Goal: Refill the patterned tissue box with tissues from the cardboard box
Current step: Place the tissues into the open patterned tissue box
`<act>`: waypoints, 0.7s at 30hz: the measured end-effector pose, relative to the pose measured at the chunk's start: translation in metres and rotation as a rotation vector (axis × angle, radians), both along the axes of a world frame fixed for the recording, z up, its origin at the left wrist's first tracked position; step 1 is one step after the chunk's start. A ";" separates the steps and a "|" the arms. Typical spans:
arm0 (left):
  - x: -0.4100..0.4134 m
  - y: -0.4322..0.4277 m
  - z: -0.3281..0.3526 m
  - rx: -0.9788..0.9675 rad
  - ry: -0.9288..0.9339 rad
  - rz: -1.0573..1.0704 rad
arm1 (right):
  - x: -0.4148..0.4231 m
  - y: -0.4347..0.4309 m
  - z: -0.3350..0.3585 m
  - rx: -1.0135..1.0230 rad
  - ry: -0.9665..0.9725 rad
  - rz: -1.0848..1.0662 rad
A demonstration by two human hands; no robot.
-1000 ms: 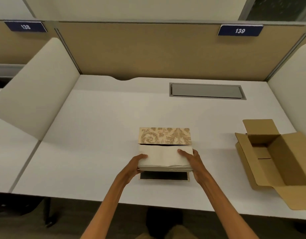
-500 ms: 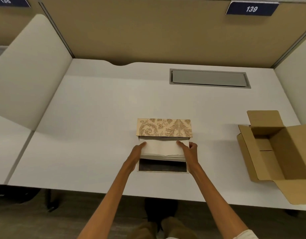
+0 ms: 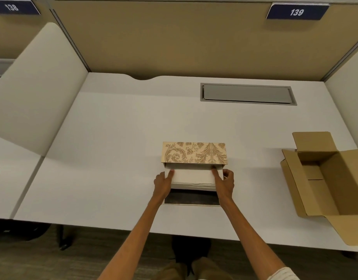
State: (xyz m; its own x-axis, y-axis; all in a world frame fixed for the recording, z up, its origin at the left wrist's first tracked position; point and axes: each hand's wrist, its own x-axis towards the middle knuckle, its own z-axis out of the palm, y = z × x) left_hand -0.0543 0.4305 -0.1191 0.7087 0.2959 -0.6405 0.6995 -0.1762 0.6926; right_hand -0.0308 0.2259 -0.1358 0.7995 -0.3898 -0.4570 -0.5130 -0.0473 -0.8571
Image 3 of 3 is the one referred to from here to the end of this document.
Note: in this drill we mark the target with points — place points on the person's right hand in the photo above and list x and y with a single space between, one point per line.
225 186

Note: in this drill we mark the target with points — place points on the person's left hand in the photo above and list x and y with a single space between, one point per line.
162 186

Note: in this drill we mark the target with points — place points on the white tissues stack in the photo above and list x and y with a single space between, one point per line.
193 179

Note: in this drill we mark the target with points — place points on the floral patterned tissue box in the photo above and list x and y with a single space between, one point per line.
193 153

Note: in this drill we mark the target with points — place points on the brown cardboard box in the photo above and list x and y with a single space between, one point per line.
330 183

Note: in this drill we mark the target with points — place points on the person's right forearm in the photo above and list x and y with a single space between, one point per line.
248 239

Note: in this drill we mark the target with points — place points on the person's left forearm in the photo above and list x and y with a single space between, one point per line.
135 239

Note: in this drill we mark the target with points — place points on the person's black shoe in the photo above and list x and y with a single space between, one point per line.
190 249

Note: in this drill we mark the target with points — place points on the person's khaki trousers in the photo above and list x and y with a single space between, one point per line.
211 269

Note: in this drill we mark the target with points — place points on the wide beige partition panel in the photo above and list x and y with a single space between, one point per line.
196 40

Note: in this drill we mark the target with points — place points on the black office chair base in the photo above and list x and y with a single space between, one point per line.
18 230

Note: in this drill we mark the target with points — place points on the white rounded divider panel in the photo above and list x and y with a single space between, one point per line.
349 99
39 90

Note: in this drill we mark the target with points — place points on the blue desk number sign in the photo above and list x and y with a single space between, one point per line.
297 12
12 7

